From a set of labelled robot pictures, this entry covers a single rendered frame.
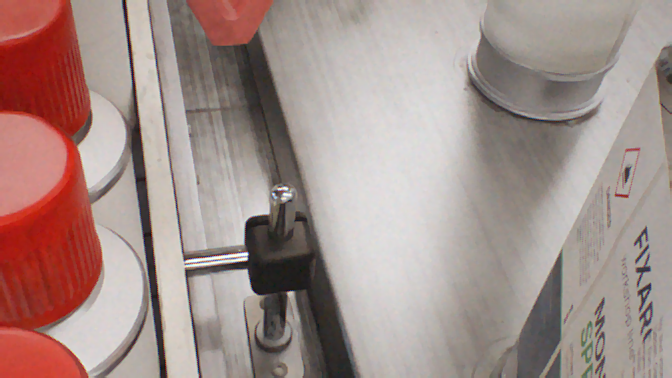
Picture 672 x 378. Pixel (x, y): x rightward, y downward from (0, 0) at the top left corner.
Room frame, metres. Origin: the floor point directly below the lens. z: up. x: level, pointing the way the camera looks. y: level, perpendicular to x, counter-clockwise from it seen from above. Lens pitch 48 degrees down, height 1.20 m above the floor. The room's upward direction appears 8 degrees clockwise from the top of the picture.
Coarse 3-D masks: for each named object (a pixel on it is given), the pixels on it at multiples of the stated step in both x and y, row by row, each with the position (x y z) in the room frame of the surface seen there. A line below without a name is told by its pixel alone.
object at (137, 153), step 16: (128, 32) 0.41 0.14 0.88; (128, 48) 0.39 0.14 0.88; (144, 176) 0.29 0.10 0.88; (144, 192) 0.27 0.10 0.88; (144, 208) 0.26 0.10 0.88; (144, 224) 0.25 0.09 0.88; (144, 240) 0.24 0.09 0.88; (160, 320) 0.20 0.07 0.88; (160, 336) 0.19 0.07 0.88; (160, 352) 0.18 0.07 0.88; (160, 368) 0.18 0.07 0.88
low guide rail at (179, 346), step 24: (144, 0) 0.39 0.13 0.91; (144, 24) 0.37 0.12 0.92; (144, 48) 0.35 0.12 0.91; (144, 72) 0.33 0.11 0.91; (144, 96) 0.31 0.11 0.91; (144, 120) 0.29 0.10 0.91; (144, 144) 0.28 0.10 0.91; (168, 168) 0.26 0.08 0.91; (168, 192) 0.25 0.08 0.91; (168, 216) 0.23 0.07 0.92; (168, 240) 0.22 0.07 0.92; (168, 264) 0.20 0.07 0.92; (168, 288) 0.19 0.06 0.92; (168, 312) 0.18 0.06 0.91; (168, 336) 0.17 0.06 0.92; (192, 336) 0.17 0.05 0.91; (168, 360) 0.16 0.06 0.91; (192, 360) 0.16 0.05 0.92
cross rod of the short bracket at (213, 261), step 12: (192, 252) 0.22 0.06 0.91; (204, 252) 0.22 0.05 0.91; (216, 252) 0.22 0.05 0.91; (228, 252) 0.22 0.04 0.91; (240, 252) 0.22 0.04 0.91; (192, 264) 0.21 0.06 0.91; (204, 264) 0.21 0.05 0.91; (216, 264) 0.21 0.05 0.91; (228, 264) 0.21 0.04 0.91; (240, 264) 0.22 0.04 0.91; (192, 276) 0.21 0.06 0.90
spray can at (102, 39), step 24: (72, 0) 0.29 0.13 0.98; (96, 0) 0.30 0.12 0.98; (120, 0) 0.32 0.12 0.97; (96, 24) 0.30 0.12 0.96; (120, 24) 0.32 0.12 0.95; (96, 48) 0.30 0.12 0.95; (120, 48) 0.31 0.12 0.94; (96, 72) 0.30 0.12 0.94; (120, 72) 0.31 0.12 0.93; (120, 96) 0.31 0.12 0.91
